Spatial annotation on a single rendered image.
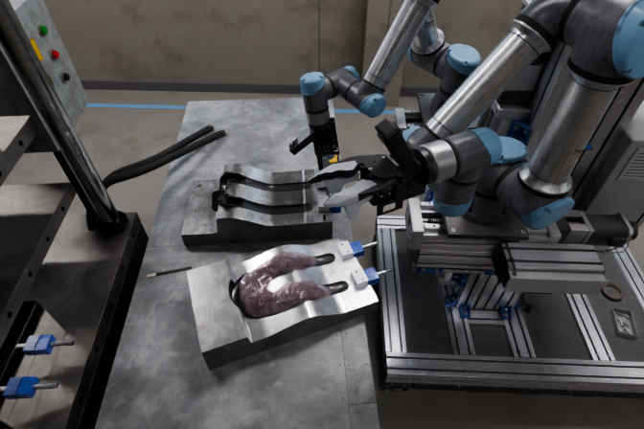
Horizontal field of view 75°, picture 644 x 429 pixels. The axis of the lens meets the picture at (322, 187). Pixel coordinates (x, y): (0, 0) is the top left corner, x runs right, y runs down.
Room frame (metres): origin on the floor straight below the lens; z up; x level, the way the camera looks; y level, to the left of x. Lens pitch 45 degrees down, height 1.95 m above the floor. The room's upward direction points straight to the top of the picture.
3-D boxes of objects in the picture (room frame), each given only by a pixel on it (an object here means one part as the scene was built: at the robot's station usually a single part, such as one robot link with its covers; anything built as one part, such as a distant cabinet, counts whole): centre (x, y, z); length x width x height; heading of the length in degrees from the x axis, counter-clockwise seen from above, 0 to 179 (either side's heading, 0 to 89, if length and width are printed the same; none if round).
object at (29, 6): (1.19, 0.93, 0.73); 0.30 x 0.22 x 1.47; 4
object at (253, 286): (0.67, 0.11, 0.90); 0.26 x 0.18 x 0.08; 111
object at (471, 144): (0.61, -0.28, 1.43); 0.11 x 0.08 x 0.09; 113
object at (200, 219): (1.02, 0.22, 0.87); 0.50 x 0.26 x 0.14; 94
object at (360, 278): (0.72, -0.16, 0.85); 0.13 x 0.05 x 0.05; 111
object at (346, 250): (0.82, -0.12, 0.85); 0.13 x 0.05 x 0.05; 111
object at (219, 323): (0.67, 0.11, 0.85); 0.50 x 0.26 x 0.11; 111
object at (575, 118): (0.71, -0.52, 1.41); 0.15 x 0.12 x 0.55; 23
